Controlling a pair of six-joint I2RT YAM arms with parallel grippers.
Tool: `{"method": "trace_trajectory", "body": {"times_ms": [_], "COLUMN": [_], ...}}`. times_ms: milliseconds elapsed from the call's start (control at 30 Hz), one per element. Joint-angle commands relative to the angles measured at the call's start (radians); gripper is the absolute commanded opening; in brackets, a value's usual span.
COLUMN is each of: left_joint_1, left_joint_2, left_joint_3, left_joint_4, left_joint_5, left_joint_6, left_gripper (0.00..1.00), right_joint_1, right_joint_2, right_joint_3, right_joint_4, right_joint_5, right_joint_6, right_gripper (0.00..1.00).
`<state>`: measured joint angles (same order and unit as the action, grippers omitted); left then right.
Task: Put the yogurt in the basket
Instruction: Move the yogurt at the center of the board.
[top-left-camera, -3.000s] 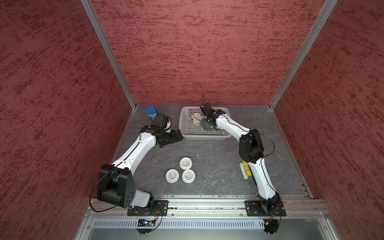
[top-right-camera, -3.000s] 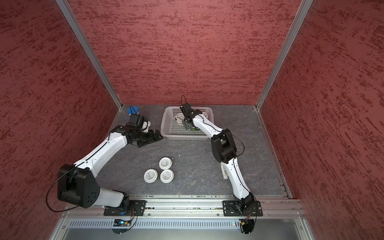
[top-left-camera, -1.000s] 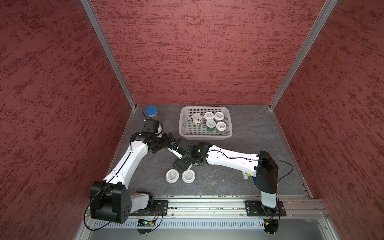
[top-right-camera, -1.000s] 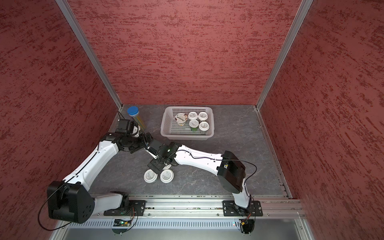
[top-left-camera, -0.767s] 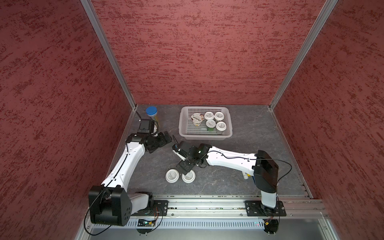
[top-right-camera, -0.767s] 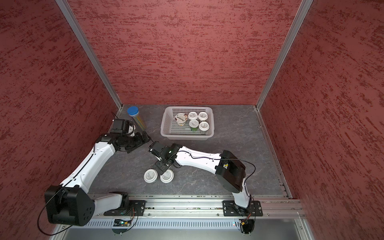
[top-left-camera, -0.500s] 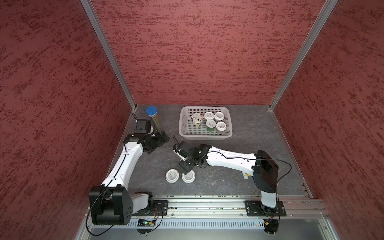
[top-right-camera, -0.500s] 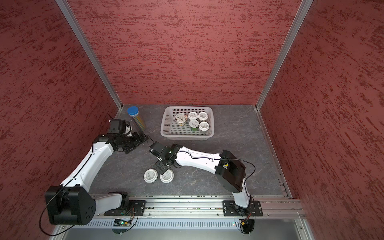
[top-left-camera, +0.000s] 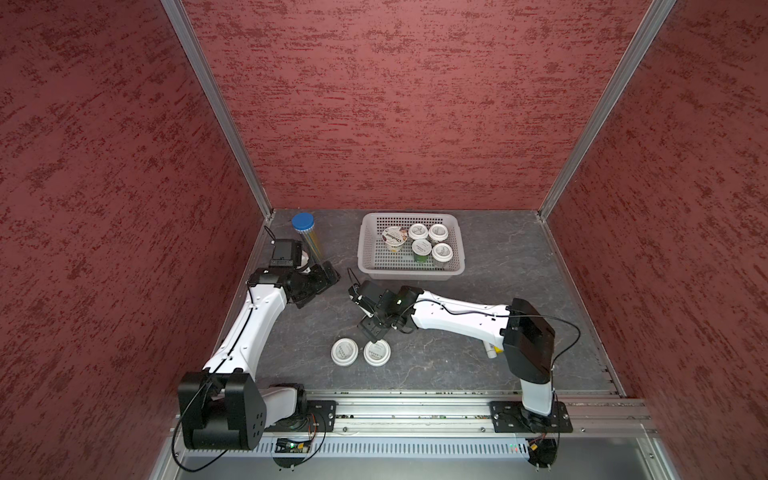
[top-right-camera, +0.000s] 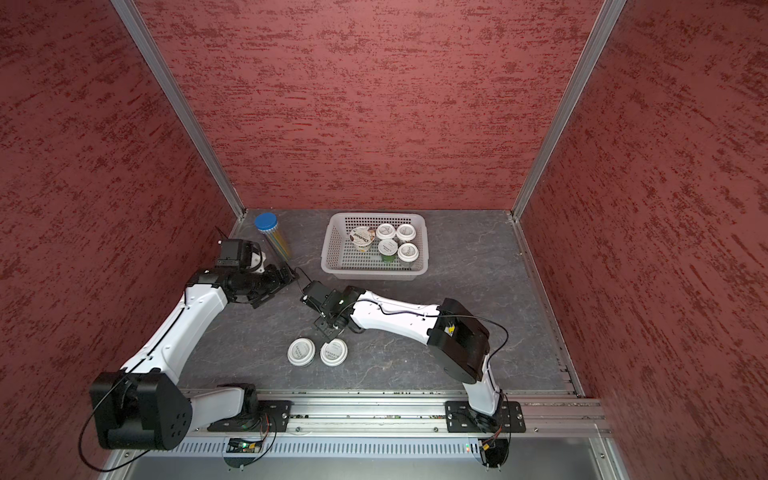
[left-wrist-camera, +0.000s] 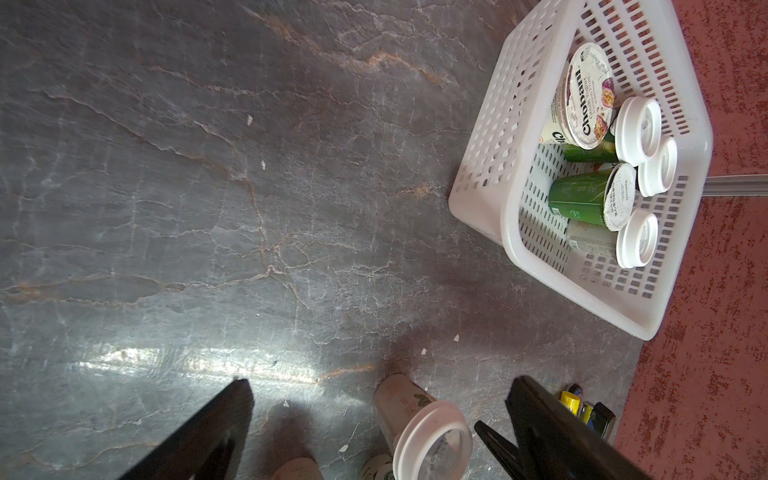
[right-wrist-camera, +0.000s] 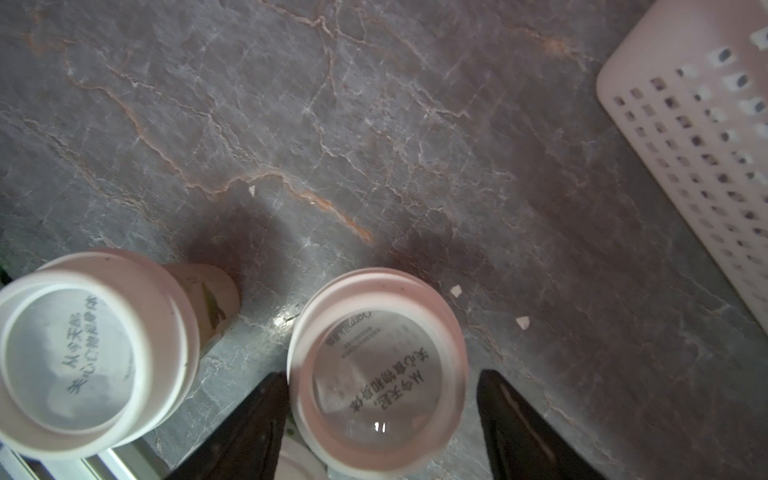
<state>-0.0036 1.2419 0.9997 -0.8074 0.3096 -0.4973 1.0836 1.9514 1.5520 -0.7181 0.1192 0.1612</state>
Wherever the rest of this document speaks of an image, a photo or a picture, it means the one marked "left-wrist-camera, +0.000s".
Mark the yellow glue stick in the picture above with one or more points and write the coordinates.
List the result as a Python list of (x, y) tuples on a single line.
[(571, 398)]

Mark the right aluminium corner post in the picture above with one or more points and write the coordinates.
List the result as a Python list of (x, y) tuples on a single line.
[(752, 185)]

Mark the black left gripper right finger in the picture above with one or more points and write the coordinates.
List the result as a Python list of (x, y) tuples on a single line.
[(551, 443)]

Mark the white yogurt cup front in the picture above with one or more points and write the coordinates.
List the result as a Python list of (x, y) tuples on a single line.
[(604, 198)]

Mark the white perforated plastic basket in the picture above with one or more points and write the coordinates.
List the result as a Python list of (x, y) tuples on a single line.
[(505, 175)]

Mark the white yogurt cup green label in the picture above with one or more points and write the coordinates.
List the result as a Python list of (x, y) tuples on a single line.
[(634, 136)]

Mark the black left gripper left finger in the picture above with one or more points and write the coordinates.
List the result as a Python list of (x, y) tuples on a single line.
[(209, 445)]

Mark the brown chocolate yogurt cup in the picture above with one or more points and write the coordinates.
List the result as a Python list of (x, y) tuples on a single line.
[(583, 105)]

